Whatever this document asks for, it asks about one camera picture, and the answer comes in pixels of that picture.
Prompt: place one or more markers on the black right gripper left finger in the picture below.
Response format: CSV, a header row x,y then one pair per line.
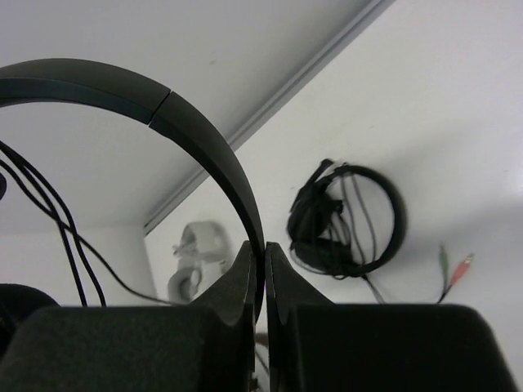
x,y
235,296

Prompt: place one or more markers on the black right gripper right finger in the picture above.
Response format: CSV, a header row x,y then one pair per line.
x,y
286,289

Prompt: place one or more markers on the black headphones with thin cable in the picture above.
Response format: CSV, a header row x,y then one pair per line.
x,y
123,92

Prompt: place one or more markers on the white grey headphones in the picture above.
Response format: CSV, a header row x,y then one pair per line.
x,y
203,256

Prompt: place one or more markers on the black wrapped headset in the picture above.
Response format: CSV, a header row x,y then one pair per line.
x,y
321,224

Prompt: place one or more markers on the aluminium table edge rail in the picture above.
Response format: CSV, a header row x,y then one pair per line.
x,y
351,28

